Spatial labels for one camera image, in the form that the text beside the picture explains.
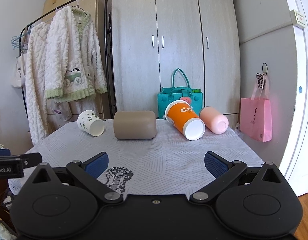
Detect white leaf-print paper cup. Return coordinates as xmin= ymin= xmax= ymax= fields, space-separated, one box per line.
xmin=77 ymin=110 xmax=105 ymax=137

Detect pink cylindrical cup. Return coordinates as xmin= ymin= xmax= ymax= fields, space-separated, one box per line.
xmin=199 ymin=107 xmax=229 ymax=134

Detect taupe cylindrical cup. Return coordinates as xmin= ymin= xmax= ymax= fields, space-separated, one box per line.
xmin=113 ymin=111 xmax=157 ymax=140

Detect orange and white paper cup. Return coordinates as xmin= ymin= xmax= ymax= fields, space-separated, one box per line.
xmin=165 ymin=100 xmax=206 ymax=141

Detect white patterned tablecloth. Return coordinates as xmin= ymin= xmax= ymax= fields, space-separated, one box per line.
xmin=8 ymin=119 xmax=265 ymax=197

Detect pink paper shopping bag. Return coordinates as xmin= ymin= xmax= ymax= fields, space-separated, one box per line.
xmin=240 ymin=73 xmax=272 ymax=142

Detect white door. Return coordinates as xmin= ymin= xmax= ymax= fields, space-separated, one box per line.
xmin=279 ymin=0 xmax=308 ymax=196

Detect white hanging tote bag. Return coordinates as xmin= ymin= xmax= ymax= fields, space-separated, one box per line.
xmin=12 ymin=54 xmax=27 ymax=88

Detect teal tote bag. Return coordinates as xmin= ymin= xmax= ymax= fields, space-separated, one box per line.
xmin=157 ymin=68 xmax=203 ymax=119

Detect white and green fleece robe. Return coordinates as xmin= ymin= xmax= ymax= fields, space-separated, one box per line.
xmin=45 ymin=6 xmax=107 ymax=102

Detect blue clothes hangers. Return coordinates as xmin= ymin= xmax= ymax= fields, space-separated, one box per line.
xmin=11 ymin=25 xmax=33 ymax=55

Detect grey three-door wardrobe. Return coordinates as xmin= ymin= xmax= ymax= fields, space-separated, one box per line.
xmin=112 ymin=0 xmax=240 ymax=127

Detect black clothes rack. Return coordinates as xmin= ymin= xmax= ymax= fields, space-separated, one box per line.
xmin=19 ymin=0 xmax=117 ymax=119

